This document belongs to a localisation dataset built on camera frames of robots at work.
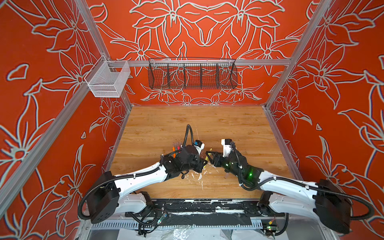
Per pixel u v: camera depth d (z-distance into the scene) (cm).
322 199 41
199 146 70
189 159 59
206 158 75
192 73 97
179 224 70
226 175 83
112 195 40
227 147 70
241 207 73
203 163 76
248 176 61
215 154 70
